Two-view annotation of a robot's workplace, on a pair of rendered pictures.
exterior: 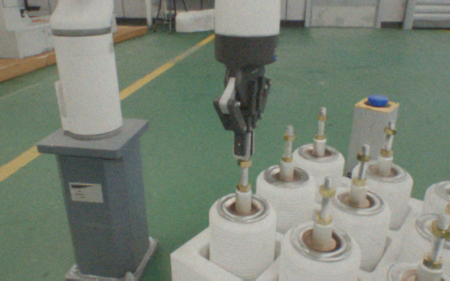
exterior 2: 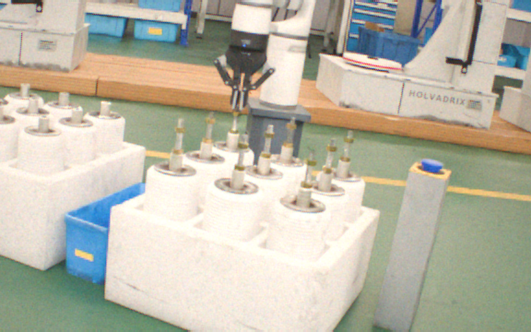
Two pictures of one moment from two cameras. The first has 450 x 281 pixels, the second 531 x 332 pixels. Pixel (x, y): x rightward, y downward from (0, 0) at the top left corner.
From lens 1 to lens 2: 1.34 m
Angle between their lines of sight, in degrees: 67
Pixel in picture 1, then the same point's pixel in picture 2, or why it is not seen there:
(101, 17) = (288, 27)
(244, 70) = (231, 47)
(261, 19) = (236, 20)
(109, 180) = (252, 133)
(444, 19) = not seen: outside the picture
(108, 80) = (280, 67)
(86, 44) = (274, 40)
